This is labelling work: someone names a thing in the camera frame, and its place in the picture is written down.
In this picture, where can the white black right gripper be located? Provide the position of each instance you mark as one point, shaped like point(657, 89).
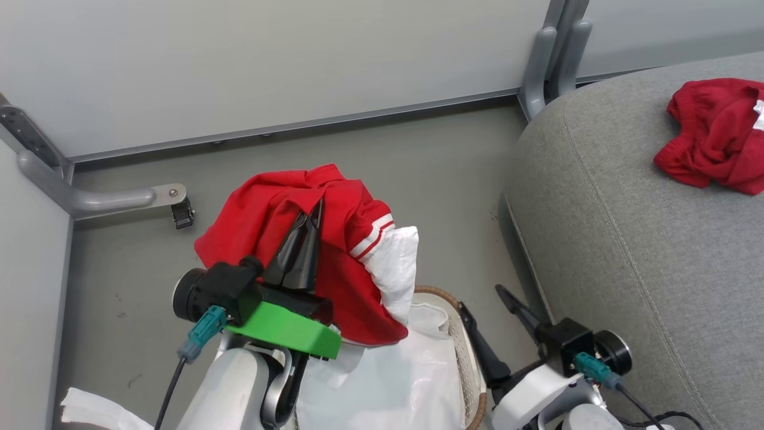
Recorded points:
point(528, 397)

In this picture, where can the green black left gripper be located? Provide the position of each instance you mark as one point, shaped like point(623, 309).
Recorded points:
point(286, 331)

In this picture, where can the red jacket white sleeves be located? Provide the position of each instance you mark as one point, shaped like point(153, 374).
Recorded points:
point(262, 203)

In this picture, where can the red shorts white stripe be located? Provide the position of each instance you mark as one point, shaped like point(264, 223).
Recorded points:
point(710, 131)

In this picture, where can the grey fabric sofa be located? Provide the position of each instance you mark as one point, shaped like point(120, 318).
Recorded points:
point(627, 227)

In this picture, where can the white laundry basket wicker rim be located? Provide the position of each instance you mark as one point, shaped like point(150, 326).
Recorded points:
point(468, 358)

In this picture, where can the white garment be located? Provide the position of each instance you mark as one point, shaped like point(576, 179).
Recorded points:
point(394, 382)

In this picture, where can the black caster wheel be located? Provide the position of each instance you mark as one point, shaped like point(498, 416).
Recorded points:
point(182, 213)

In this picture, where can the long grey partition foot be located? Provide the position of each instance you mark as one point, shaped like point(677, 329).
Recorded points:
point(101, 200)

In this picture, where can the white crumpled cloth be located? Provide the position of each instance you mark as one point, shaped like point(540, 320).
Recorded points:
point(98, 409)

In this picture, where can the short grey partition foot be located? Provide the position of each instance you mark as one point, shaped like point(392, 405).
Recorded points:
point(570, 60)
point(537, 71)

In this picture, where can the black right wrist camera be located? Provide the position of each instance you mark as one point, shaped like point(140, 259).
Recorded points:
point(573, 343)

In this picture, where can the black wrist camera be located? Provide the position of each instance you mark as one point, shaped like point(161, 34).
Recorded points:
point(573, 343)
point(215, 289)

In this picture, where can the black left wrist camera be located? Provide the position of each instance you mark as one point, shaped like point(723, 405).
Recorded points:
point(215, 289)

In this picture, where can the aluminium partition bottom rail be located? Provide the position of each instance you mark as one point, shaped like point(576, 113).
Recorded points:
point(298, 124)

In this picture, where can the grey partition post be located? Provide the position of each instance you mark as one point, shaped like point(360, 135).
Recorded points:
point(567, 12)

